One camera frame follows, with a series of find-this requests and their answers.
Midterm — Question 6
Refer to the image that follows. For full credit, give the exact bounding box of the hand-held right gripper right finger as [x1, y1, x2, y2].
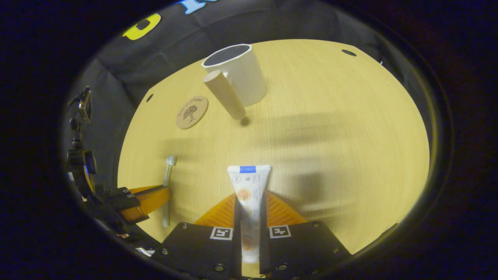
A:
[260, 191, 352, 278]

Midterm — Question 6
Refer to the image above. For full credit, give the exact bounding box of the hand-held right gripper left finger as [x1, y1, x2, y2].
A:
[161, 193, 242, 278]

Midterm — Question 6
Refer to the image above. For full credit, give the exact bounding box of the white toothbrush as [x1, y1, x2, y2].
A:
[162, 155, 177, 228]

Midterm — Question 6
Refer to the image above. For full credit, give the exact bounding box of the white toothpaste tube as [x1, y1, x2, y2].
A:
[228, 165, 271, 264]

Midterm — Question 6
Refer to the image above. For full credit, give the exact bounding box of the round wooden coaster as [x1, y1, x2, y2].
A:
[176, 96, 209, 130]

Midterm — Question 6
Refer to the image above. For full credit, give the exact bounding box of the white cup with wooden handle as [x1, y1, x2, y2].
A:
[201, 44, 268, 120]

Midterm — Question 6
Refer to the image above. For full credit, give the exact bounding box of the wooden desktop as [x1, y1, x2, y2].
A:
[117, 39, 430, 277]

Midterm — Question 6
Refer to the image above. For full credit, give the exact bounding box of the black backdrop cloth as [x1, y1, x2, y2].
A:
[62, 0, 409, 203]

